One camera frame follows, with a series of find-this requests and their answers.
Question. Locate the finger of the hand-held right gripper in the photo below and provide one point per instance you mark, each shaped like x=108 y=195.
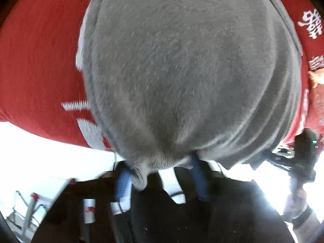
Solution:
x=276 y=160

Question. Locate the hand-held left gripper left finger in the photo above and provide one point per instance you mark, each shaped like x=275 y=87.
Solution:
x=123 y=184

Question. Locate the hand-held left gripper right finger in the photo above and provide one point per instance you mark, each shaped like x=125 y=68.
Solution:
x=200 y=182

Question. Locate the grey knit sweater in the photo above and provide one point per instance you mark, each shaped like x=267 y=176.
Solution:
x=187 y=76

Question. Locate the person's right forearm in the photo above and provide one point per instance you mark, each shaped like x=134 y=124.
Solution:
x=307 y=217

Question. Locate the person's right hand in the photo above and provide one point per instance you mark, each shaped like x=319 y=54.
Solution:
x=296 y=202

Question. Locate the metal rack with red caps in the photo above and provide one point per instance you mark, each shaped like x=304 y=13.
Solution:
x=22 y=212

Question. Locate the red printed blanket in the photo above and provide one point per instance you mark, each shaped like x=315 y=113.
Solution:
x=38 y=68

